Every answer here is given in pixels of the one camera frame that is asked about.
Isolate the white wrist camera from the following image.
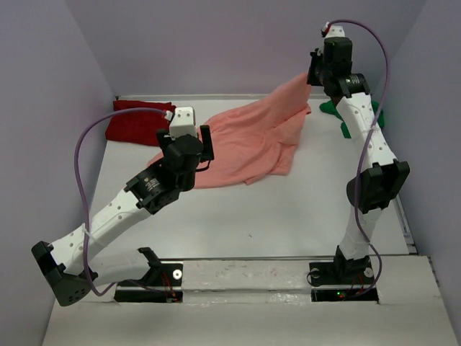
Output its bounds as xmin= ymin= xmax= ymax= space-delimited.
xmin=169 ymin=107 xmax=198 ymax=139
xmin=321 ymin=22 xmax=345 ymax=38

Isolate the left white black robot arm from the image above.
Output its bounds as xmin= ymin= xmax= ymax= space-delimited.
xmin=31 ymin=125 xmax=214 ymax=306

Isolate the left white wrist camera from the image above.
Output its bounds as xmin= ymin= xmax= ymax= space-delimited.
xmin=169 ymin=107 xmax=198 ymax=139

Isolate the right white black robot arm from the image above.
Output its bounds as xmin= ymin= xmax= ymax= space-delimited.
xmin=308 ymin=37 xmax=410 ymax=287

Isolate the purple cable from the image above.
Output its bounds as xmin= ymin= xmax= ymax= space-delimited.
xmin=329 ymin=18 xmax=392 ymax=298
xmin=73 ymin=107 xmax=174 ymax=297

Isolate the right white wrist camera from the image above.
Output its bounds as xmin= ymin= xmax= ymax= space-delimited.
xmin=321 ymin=22 xmax=345 ymax=38

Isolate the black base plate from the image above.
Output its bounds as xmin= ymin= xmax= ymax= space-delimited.
xmin=114 ymin=261 xmax=184 ymax=303
xmin=306 ymin=260 xmax=379 ymax=303

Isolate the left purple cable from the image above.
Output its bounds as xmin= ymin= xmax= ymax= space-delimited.
xmin=73 ymin=107 xmax=174 ymax=297

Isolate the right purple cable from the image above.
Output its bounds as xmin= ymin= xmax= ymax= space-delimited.
xmin=329 ymin=18 xmax=392 ymax=298

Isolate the green crumpled t shirt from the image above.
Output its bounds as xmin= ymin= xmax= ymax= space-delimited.
xmin=319 ymin=101 xmax=385 ymax=139

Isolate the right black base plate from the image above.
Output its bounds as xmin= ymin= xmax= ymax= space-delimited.
xmin=306 ymin=260 xmax=379 ymax=303

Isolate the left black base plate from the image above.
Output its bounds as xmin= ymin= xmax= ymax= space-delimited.
xmin=114 ymin=261 xmax=184 ymax=303

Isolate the pink t shirt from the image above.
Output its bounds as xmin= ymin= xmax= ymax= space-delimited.
xmin=146 ymin=71 xmax=313 ymax=190

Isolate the red folded t shirt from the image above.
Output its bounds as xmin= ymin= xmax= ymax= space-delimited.
xmin=105 ymin=100 xmax=176 ymax=147

